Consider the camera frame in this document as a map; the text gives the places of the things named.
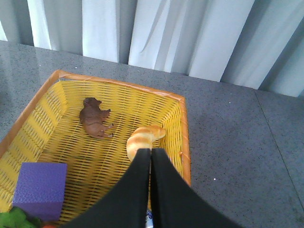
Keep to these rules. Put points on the yellow woven basket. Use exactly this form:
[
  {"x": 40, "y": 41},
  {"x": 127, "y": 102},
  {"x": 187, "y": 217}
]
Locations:
[{"x": 49, "y": 130}]

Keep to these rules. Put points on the blue patterned bottle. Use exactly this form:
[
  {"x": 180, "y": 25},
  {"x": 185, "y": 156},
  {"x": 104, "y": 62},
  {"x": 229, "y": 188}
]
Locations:
[{"x": 148, "y": 219}]

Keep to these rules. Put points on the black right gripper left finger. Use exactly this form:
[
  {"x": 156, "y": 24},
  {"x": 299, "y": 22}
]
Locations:
[{"x": 125, "y": 205}]

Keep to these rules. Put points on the purple foam cube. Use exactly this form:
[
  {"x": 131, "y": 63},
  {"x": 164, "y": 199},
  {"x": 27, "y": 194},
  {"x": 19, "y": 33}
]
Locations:
[{"x": 40, "y": 189}]

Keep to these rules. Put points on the grey pleated curtain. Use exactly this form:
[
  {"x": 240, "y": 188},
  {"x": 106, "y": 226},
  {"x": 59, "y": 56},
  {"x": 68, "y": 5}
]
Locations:
[{"x": 253, "y": 43}]

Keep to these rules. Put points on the green toy vegetable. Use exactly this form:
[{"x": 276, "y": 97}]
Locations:
[{"x": 17, "y": 218}]

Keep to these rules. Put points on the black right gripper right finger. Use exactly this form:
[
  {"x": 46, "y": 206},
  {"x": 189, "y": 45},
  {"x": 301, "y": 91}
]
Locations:
[{"x": 175, "y": 204}]

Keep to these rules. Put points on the toy croissant bread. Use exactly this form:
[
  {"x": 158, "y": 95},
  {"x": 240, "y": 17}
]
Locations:
[{"x": 143, "y": 138}]

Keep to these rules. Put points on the brown toy animal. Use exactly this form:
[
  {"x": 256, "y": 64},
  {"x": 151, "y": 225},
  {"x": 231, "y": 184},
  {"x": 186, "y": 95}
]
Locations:
[{"x": 92, "y": 118}]

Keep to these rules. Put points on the orange toy fruit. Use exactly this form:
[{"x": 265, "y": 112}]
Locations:
[{"x": 49, "y": 225}]

